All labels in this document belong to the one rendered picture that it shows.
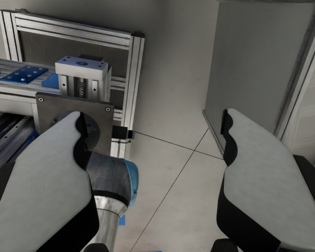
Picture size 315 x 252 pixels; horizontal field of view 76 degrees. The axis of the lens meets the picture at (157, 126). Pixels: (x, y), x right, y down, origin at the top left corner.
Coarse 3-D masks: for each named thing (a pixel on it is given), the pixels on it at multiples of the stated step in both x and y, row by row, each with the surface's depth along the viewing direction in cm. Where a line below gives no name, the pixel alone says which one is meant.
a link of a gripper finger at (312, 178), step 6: (294, 156) 8; (300, 156) 8; (300, 162) 7; (306, 162) 7; (300, 168) 7; (306, 168) 7; (312, 168) 7; (306, 174) 7; (312, 174) 7; (306, 180) 7; (312, 180) 7; (312, 186) 6; (312, 192) 6
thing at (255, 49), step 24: (216, 24) 138; (240, 24) 102; (264, 24) 80; (288, 24) 66; (216, 48) 139; (240, 48) 102; (264, 48) 81; (288, 48) 67; (216, 72) 140; (240, 72) 103; (264, 72) 81; (288, 72) 67; (216, 96) 141; (240, 96) 103; (264, 96) 81; (216, 120) 142; (264, 120) 82
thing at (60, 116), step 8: (64, 112) 59; (56, 120) 60; (88, 120) 60; (48, 128) 59; (88, 128) 60; (96, 128) 62; (88, 136) 58; (96, 136) 62; (88, 144) 58; (96, 144) 65
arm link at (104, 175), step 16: (96, 160) 49; (112, 160) 51; (96, 176) 47; (112, 176) 48; (128, 176) 49; (96, 192) 45; (112, 192) 45; (128, 192) 49; (112, 208) 45; (112, 224) 43; (96, 240) 40; (112, 240) 42
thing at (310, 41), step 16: (224, 0) 121; (240, 0) 100; (256, 0) 85; (272, 0) 74; (288, 0) 66; (304, 0) 59; (304, 48) 59; (304, 64) 60; (288, 96) 66; (288, 112) 68; (272, 128) 76
